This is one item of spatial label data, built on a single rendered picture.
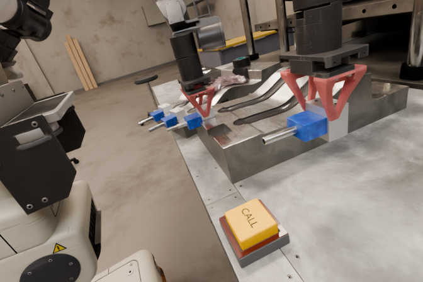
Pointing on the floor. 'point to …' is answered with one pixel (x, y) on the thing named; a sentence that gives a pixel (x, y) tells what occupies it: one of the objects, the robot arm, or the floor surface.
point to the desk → (219, 58)
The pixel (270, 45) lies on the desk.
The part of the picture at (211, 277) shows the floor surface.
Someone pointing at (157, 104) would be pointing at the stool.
